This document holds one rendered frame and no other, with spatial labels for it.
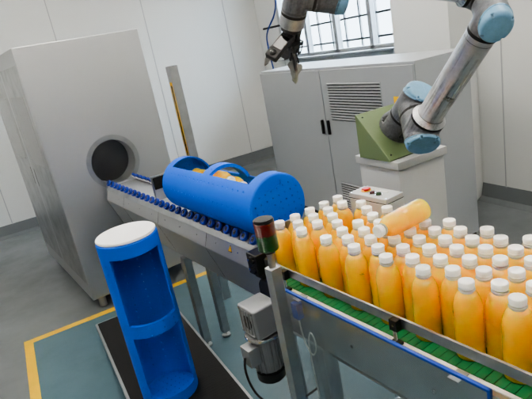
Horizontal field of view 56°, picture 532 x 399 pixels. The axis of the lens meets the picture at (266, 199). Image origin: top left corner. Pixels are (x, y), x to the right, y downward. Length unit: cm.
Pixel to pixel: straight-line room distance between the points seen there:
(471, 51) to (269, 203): 94
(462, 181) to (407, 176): 145
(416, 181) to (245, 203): 91
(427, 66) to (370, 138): 114
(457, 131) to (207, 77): 441
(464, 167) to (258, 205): 218
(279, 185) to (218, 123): 543
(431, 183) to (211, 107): 518
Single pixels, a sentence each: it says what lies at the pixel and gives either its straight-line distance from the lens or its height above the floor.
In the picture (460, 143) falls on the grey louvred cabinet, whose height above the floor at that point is 80.
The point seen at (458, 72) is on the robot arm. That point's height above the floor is 150.
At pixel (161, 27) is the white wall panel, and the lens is 720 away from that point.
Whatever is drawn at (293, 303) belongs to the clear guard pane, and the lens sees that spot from 170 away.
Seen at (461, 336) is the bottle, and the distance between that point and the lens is 137.
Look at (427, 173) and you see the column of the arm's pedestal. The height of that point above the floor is 99.
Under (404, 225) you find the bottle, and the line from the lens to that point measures 157.
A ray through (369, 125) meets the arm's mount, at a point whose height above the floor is 126.
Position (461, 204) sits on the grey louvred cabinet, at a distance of 392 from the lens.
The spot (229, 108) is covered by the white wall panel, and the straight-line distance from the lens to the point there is 750.
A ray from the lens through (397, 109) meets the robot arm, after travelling 245.
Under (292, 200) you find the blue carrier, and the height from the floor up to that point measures 109.
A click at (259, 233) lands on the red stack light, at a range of 145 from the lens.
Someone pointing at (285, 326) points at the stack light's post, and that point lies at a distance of 161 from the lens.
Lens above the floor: 176
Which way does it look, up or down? 18 degrees down
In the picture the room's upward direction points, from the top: 11 degrees counter-clockwise
